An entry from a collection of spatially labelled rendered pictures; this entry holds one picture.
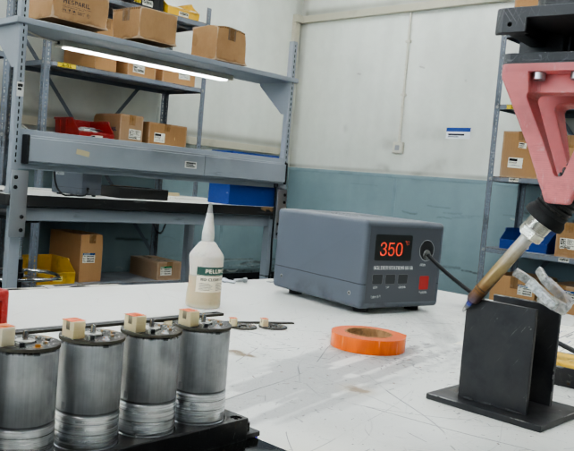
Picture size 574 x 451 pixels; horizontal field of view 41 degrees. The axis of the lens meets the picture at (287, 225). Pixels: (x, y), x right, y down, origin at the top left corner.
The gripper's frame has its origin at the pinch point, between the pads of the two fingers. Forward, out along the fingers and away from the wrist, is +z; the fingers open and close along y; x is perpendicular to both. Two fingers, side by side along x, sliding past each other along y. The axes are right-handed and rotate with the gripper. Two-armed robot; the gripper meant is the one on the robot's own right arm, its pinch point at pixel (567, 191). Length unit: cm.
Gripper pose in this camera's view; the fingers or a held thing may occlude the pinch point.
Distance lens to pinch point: 46.1
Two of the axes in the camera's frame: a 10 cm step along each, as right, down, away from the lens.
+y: -6.5, -0.5, -7.6
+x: 7.5, 1.1, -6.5
